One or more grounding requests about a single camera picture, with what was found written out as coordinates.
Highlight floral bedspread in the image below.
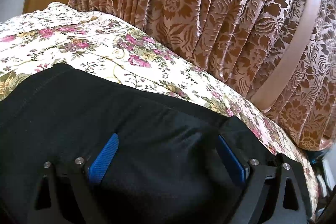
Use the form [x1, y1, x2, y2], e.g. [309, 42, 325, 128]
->
[1, 2, 318, 210]

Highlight black pants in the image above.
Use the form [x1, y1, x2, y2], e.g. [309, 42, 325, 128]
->
[1, 64, 274, 223]

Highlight brown floral curtain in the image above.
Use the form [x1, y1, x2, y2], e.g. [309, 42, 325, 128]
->
[69, 0, 335, 151]

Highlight plain brown curtain band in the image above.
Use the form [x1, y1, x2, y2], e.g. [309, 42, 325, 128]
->
[250, 0, 321, 113]

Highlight blue black object by bed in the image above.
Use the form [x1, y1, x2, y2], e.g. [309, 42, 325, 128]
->
[306, 145, 335, 198]

